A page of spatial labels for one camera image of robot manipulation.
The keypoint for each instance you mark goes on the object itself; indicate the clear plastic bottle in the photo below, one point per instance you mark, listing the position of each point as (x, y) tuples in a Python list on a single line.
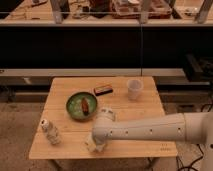
[(51, 132)]

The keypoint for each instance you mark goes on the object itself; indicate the white sponge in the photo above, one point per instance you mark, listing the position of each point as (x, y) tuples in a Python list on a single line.
[(90, 144)]

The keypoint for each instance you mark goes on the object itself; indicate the green ceramic bowl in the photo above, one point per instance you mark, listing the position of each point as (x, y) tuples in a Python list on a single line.
[(74, 109)]

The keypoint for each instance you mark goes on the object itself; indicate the translucent plastic cup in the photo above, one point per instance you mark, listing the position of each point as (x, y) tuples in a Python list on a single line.
[(134, 87)]

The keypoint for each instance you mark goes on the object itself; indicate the wooden folding table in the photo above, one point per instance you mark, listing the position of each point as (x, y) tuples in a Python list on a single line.
[(118, 154)]

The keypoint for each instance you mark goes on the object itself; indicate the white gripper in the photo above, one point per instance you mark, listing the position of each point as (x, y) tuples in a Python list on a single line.
[(97, 147)]

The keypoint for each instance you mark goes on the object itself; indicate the black and orange eraser block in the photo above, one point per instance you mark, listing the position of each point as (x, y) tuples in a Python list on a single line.
[(101, 90)]

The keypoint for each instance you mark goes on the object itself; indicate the brown object in bowl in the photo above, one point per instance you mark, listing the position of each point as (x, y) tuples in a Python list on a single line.
[(85, 107)]

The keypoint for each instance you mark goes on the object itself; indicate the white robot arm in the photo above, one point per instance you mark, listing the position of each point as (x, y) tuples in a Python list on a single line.
[(190, 127)]

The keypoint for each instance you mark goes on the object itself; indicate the long background workbench shelf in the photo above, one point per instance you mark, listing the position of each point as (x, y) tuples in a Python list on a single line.
[(106, 13)]

